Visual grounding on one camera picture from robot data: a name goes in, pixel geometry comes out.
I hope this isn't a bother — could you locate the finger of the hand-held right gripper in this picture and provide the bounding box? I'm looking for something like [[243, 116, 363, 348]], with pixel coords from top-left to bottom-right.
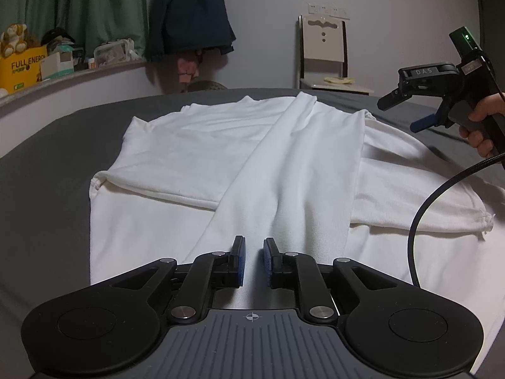
[[409, 111, 444, 133], [377, 88, 413, 111]]

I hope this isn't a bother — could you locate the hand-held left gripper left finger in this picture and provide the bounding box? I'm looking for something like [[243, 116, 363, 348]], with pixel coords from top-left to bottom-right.
[[92, 236, 246, 323]]

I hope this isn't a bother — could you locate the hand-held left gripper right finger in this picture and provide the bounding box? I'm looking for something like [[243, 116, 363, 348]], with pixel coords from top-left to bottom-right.
[[264, 238, 399, 322]]

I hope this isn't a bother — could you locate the white long-sleeved shirt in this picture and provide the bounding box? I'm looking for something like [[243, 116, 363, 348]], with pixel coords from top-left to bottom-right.
[[89, 92, 505, 364]]

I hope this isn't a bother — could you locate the person's right hand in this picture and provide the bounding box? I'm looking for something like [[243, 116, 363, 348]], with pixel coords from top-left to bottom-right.
[[458, 94, 505, 159]]

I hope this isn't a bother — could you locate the cream wooden chair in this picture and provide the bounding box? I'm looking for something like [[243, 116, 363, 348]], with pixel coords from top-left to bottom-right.
[[297, 15, 375, 96]]

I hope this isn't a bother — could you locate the dark door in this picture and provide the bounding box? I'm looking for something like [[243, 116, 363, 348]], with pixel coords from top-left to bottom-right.
[[475, 0, 505, 99]]

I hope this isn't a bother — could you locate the woven basket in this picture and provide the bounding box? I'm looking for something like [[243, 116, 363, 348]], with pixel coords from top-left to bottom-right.
[[185, 81, 230, 94]]

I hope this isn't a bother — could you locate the pink hanging item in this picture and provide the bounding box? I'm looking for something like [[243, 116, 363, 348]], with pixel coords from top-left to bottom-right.
[[177, 51, 204, 85]]

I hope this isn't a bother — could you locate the dark blue hanging jacket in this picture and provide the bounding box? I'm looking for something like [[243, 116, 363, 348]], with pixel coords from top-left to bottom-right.
[[144, 0, 237, 63]]

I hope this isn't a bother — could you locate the white and green box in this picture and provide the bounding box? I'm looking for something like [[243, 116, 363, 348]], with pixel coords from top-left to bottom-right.
[[39, 49, 76, 81]]

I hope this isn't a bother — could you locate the black cap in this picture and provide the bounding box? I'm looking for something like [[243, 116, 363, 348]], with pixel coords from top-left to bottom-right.
[[41, 27, 76, 47]]

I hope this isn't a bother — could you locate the yellow cardboard box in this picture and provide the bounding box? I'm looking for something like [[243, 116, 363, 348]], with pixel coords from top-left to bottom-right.
[[0, 45, 49, 95]]

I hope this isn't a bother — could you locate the green curtain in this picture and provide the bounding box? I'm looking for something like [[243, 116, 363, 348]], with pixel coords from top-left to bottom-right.
[[0, 0, 149, 62]]

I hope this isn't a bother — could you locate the brown plush toy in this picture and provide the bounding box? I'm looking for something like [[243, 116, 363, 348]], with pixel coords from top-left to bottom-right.
[[0, 23, 29, 58]]

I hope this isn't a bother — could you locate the white wall socket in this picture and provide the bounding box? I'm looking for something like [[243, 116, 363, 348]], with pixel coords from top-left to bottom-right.
[[308, 3, 351, 20]]

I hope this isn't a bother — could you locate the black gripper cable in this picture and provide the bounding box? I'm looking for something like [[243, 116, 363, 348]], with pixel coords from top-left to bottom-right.
[[407, 152, 505, 290]]

